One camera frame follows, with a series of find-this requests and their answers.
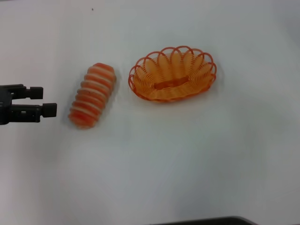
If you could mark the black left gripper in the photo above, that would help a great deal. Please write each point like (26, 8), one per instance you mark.
(3, 105)

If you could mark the orange woven plastic basket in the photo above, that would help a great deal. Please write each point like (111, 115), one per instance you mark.
(172, 77)

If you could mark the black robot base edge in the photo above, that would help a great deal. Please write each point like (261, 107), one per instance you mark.
(206, 221)

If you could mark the orange white striped bread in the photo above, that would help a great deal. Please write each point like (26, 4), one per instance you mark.
(92, 96)

